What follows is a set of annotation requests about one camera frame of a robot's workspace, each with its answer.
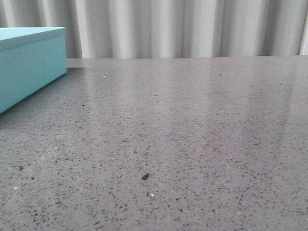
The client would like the light blue plastic box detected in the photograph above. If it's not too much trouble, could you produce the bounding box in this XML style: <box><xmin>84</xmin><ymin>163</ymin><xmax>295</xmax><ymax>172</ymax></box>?
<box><xmin>0</xmin><ymin>27</ymin><xmax>66</xmax><ymax>112</ymax></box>

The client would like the small black debris crumb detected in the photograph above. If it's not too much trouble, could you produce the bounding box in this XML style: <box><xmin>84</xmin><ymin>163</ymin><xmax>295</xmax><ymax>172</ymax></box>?
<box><xmin>141</xmin><ymin>173</ymin><xmax>149</xmax><ymax>180</ymax></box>

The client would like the grey pleated curtain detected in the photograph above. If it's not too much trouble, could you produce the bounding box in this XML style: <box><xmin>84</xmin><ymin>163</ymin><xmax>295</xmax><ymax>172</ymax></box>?
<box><xmin>0</xmin><ymin>0</ymin><xmax>308</xmax><ymax>59</ymax></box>

